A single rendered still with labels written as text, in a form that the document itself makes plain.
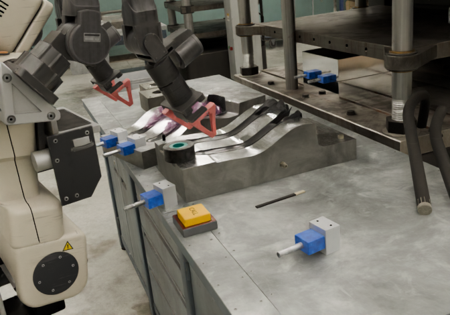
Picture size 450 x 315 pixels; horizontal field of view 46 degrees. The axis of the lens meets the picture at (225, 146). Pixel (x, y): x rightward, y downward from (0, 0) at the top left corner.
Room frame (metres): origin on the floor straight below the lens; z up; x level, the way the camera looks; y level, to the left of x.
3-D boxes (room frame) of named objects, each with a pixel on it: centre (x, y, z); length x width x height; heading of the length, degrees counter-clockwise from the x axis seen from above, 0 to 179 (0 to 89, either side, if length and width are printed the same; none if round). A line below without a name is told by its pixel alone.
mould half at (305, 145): (1.41, -0.08, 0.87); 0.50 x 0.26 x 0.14; 110
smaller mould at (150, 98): (2.16, 0.22, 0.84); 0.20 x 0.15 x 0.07; 110
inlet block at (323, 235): (0.91, -0.14, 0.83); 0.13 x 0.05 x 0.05; 119
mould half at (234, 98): (1.72, 0.12, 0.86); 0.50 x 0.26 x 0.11; 127
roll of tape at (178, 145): (1.28, 0.12, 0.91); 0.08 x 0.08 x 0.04
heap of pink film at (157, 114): (1.71, 0.12, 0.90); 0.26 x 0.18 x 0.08; 127
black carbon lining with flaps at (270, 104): (1.41, -0.06, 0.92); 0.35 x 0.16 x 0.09; 110
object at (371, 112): (2.27, -0.70, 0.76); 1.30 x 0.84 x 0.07; 20
